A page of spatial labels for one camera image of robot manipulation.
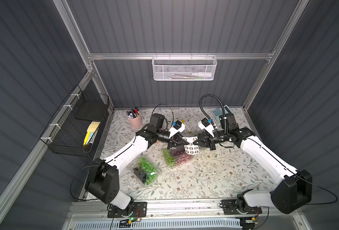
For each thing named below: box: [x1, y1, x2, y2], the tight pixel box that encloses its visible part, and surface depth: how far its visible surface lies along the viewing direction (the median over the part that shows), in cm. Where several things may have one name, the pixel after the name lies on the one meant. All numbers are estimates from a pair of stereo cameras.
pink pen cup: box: [127, 113, 143, 129], surface depth 103 cm
